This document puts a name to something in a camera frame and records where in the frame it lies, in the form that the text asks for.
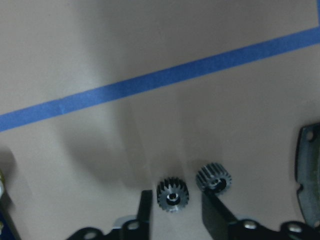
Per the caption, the small black bearing gear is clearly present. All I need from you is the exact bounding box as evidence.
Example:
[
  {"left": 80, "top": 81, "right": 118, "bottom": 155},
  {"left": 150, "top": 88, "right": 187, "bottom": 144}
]
[{"left": 195, "top": 162, "right": 232, "bottom": 195}]

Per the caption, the dark grey brake pad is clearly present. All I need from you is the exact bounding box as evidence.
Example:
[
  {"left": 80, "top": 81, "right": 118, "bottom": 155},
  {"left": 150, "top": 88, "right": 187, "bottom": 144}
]
[{"left": 294, "top": 123, "right": 320, "bottom": 230}]

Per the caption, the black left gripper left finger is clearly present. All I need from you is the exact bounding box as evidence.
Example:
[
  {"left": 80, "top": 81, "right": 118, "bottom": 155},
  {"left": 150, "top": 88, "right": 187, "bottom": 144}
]
[{"left": 136, "top": 190, "right": 153, "bottom": 240}]

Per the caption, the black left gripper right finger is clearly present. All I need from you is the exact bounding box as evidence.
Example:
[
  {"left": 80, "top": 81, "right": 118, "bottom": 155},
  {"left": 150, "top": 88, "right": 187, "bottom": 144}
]
[{"left": 201, "top": 189, "right": 239, "bottom": 240}]

